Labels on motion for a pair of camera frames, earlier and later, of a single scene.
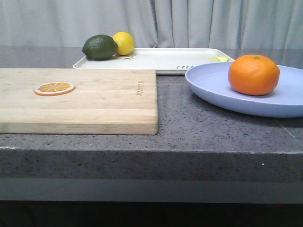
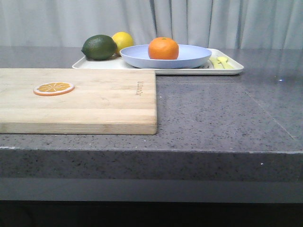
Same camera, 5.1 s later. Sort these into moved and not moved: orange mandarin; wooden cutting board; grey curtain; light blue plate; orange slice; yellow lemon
Moved: light blue plate; orange mandarin
Not moved: orange slice; yellow lemon; grey curtain; wooden cutting board
